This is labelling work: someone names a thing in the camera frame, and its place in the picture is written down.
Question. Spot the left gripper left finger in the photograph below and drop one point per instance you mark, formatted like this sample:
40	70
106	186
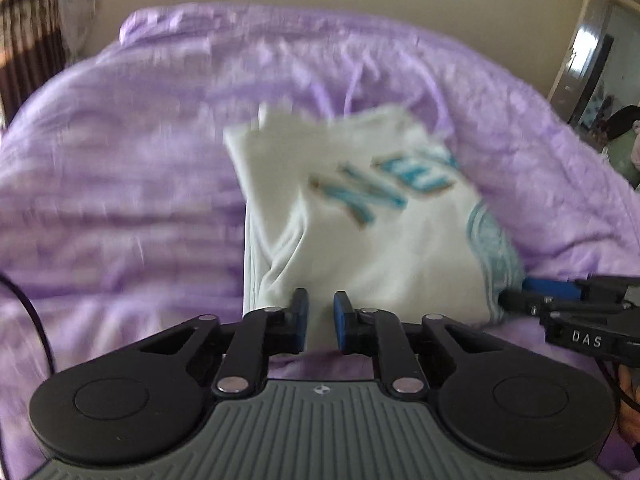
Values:
145	400

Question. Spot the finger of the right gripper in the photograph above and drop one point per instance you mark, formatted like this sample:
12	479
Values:
532	303
544	287

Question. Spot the white Nevada print t-shirt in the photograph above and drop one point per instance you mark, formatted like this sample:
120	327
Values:
372	205

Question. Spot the purple floral bed sheet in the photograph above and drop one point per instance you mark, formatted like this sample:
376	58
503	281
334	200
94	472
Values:
122	216

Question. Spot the brown patterned curtain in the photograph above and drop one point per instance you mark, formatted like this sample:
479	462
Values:
32	50

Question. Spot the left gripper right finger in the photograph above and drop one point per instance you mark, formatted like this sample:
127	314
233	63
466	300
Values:
498	400

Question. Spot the open room door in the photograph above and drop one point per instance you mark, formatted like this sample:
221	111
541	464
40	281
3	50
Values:
600	69

